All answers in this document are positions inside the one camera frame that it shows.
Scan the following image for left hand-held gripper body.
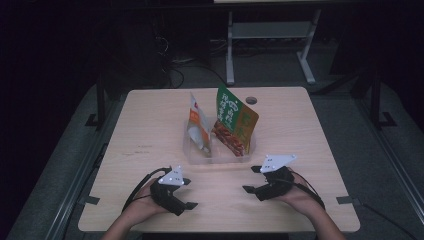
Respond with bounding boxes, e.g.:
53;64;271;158
149;165;188;217

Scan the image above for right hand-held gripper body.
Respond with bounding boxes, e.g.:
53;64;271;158
255;153;298;202

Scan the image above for clear plastic container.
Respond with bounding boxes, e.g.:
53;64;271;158
182;116;257;166

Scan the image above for white orange food packet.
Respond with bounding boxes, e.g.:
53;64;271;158
186;92;213;158

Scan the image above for green snack packet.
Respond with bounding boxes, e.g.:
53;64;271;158
211;83;260;158

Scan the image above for person's left hand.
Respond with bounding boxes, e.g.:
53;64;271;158
130;178;169;218

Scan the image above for person's right hand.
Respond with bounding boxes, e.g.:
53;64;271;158
277;170;318;215

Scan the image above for black metal stand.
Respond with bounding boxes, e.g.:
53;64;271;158
84;71;108;131
369;70;398;130

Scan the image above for white metal stand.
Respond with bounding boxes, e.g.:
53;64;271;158
225;9;323;86

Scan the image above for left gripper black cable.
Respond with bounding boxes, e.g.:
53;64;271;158
121;166;173;213

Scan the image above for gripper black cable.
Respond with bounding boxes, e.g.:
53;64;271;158
121;166;173;213
286;169;326;211

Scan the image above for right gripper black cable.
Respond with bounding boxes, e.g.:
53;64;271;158
286;169;326;211

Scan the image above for grey table bracket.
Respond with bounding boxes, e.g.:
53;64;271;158
79;195;101;206
335;196;362;206

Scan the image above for black floor cables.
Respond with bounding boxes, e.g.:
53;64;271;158
154;33;231;90

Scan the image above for thin black floor cable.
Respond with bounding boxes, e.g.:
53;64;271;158
359;201;419;240

